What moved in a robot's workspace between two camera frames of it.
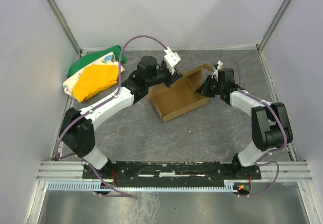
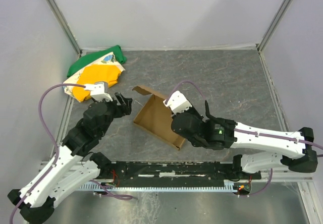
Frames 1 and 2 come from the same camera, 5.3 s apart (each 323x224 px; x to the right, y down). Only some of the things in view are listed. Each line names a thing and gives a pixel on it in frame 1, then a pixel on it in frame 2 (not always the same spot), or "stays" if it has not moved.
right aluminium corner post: x=278 y=16 stays
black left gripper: x=169 y=74 → x=117 y=106
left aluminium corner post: x=60 y=17 stays
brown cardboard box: x=170 y=102 → x=155 y=117
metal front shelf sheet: x=174 y=207 stays
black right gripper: x=210 y=85 → x=191 y=111
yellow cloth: x=94 y=79 stays
